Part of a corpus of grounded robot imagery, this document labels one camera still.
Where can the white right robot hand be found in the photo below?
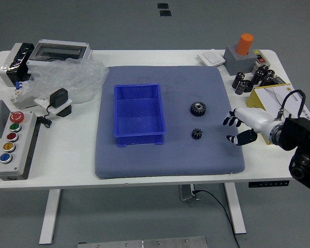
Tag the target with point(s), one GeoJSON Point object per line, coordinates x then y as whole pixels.
{"type": "Point", "coordinates": [255, 118]}

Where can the big black gear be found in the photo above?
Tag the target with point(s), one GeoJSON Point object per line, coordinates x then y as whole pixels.
{"type": "Point", "coordinates": [198, 109]}

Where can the small black gear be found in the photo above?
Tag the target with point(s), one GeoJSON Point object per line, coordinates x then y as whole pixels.
{"type": "Point", "coordinates": [197, 134]}

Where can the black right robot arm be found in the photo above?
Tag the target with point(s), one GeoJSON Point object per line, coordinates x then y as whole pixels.
{"type": "Point", "coordinates": [299, 131]}

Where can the grey under-table power box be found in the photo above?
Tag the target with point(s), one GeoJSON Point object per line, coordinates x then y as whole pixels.
{"type": "Point", "coordinates": [187, 192]}

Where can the blue plastic box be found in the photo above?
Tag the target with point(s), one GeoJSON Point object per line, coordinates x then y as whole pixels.
{"type": "Point", "coordinates": [139, 113]}

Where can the grey distribution box tinted cover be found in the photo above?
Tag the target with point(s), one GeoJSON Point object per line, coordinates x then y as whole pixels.
{"type": "Point", "coordinates": [56, 51]}

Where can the grey push-button control box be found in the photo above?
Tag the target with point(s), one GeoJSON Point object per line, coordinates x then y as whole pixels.
{"type": "Point", "coordinates": [13, 155]}

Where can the yellow and white carton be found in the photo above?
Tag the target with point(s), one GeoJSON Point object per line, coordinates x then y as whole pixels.
{"type": "Point", "coordinates": [268, 95]}

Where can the black cylindrical capacitor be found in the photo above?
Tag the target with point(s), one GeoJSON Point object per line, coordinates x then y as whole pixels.
{"type": "Point", "coordinates": [242, 87]}
{"type": "Point", "coordinates": [270, 73]}
{"type": "Point", "coordinates": [239, 78]}
{"type": "Point", "coordinates": [257, 77]}
{"type": "Point", "coordinates": [263, 68]}
{"type": "Point", "coordinates": [266, 80]}

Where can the small black component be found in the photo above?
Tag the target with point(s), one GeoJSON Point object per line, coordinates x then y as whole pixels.
{"type": "Point", "coordinates": [279, 80]}

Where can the grey block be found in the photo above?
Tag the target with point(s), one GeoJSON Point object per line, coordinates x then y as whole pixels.
{"type": "Point", "coordinates": [239, 63]}

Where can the black table control panel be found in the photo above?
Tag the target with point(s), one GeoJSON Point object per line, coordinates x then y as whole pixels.
{"type": "Point", "coordinates": [268, 184]}

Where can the orange cylinder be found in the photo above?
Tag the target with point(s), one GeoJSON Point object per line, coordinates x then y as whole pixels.
{"type": "Point", "coordinates": [244, 44]}

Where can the white table leg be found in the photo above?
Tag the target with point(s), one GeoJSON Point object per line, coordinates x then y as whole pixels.
{"type": "Point", "coordinates": [50, 217]}
{"type": "Point", "coordinates": [235, 209]}

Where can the blue-grey mat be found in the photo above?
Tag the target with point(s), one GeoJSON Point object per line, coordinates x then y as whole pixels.
{"type": "Point", "coordinates": [170, 160]}

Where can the black floor plate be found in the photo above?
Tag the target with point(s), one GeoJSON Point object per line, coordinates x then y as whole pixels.
{"type": "Point", "coordinates": [165, 13]}
{"type": "Point", "coordinates": [162, 5]}

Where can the metal plate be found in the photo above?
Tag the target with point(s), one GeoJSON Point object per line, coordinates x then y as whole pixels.
{"type": "Point", "coordinates": [144, 242]}

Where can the white and black socket stand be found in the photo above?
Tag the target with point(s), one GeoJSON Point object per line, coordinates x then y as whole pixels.
{"type": "Point", "coordinates": [64, 109]}

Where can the clear plastic bag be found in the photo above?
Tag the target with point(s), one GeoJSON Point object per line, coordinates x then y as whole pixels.
{"type": "Point", "coordinates": [67, 75]}

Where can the black power adapter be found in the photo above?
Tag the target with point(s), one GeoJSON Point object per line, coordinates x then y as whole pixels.
{"type": "Point", "coordinates": [58, 97]}

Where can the white circuit breaker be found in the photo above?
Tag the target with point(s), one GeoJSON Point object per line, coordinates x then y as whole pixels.
{"type": "Point", "coordinates": [22, 99]}

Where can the grey switch box red button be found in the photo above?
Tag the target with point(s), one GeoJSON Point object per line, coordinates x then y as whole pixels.
{"type": "Point", "coordinates": [261, 58]}

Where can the white wall switch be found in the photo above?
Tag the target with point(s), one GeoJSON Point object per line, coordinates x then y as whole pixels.
{"type": "Point", "coordinates": [211, 58]}

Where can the black and white enclosure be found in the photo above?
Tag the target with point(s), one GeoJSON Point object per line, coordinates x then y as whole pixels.
{"type": "Point", "coordinates": [14, 67]}

